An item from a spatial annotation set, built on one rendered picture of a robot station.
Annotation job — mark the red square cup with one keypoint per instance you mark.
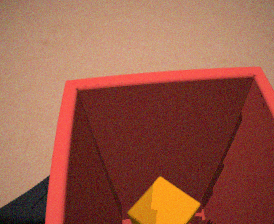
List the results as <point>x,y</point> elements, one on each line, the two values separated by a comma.
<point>210,132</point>

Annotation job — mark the olive yellow block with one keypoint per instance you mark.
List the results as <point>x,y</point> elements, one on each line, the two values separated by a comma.
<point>163,203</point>

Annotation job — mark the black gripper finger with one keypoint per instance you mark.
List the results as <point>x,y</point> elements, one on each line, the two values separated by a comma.
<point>29,208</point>

